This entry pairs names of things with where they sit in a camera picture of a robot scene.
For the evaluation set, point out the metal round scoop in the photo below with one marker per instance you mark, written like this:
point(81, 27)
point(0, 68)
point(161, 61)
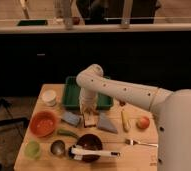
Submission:
point(58, 148)

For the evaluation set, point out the light green cup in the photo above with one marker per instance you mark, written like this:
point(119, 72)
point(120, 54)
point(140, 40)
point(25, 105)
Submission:
point(32, 150)

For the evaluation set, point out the grey triangular cloth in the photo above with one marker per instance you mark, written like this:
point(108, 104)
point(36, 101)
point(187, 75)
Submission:
point(105, 124)

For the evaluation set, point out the silver fork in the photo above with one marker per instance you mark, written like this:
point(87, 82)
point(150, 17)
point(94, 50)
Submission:
point(135, 142)

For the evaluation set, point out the red orange bowl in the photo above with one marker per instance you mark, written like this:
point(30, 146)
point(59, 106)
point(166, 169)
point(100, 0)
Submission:
point(43, 123)

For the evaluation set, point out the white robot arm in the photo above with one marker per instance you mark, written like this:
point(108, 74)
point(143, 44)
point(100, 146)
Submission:
point(171, 108)

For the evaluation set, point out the wooden whiteboard eraser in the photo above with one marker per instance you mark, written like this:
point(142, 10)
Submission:
point(89, 120)

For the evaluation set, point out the dried red chili bunch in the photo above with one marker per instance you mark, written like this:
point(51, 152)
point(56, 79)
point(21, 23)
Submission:
point(122, 103)

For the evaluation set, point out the blue grey sponge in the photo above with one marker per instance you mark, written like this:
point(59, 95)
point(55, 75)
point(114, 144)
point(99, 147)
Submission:
point(71, 118)

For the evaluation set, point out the red apple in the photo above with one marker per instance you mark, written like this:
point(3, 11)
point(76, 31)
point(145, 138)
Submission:
point(143, 122)

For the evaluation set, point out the white small cup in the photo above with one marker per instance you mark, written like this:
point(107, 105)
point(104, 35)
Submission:
point(49, 97)

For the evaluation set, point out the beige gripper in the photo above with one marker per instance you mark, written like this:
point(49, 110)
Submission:
point(87, 107)

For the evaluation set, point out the dark brown bowl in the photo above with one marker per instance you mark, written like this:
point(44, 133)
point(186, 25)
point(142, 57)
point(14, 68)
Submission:
point(90, 142)

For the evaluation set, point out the green chili pepper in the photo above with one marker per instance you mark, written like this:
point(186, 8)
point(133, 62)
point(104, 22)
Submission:
point(67, 133)

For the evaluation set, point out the green plastic tray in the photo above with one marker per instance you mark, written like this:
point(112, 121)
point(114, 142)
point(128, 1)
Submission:
point(70, 97)

